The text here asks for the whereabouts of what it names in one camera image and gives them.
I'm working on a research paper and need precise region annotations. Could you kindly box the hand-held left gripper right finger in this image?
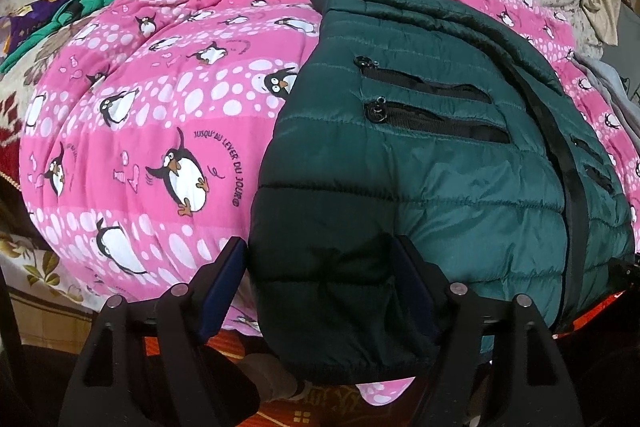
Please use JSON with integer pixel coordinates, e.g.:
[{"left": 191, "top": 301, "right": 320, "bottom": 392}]
[{"left": 387, "top": 234, "right": 586, "bottom": 427}]

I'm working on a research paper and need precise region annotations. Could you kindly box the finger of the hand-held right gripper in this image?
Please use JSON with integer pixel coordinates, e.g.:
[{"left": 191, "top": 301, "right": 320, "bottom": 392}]
[{"left": 607, "top": 257, "right": 640, "bottom": 294}]

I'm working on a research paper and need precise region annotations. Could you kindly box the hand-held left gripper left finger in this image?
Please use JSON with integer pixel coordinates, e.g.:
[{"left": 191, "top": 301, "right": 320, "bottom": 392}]
[{"left": 57, "top": 236, "right": 251, "bottom": 427}]

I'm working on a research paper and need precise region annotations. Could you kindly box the dark green puffer jacket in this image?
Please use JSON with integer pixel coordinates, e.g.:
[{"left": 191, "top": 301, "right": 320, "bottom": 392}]
[{"left": 247, "top": 0, "right": 637, "bottom": 385}]

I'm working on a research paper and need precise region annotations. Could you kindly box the person's foot in grey sock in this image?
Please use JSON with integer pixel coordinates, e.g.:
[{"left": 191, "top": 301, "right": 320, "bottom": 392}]
[{"left": 235, "top": 352, "right": 314, "bottom": 404}]

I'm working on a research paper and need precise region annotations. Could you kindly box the orange patterned rug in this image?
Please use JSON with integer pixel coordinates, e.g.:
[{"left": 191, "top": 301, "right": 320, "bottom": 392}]
[{"left": 145, "top": 292, "right": 640, "bottom": 427}]

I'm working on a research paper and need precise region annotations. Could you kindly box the grey cloth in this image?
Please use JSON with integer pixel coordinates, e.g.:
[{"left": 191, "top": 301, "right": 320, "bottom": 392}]
[{"left": 572, "top": 54, "right": 639, "bottom": 134}]

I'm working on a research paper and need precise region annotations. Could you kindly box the pink penguin print blanket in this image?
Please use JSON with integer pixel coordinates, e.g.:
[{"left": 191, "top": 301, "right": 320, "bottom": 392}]
[{"left": 20, "top": 0, "right": 640, "bottom": 408}]

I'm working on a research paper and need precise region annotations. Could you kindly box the purple cloth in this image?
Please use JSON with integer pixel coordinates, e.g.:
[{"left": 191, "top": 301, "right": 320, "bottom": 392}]
[{"left": 0, "top": 0, "right": 77, "bottom": 58}]

